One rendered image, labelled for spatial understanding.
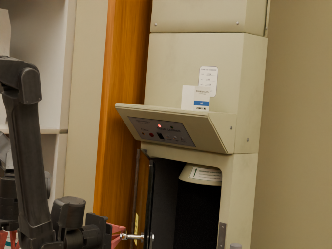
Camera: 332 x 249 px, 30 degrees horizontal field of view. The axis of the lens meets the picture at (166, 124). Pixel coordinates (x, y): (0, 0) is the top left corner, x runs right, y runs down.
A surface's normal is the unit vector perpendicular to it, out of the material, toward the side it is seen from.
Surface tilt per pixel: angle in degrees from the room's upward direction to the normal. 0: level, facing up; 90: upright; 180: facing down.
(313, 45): 90
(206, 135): 135
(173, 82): 90
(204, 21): 90
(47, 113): 90
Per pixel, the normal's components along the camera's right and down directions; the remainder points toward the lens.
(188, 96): -0.83, -0.04
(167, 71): -0.66, -0.01
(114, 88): 0.75, 0.09
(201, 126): -0.52, 0.70
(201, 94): 0.55, 0.09
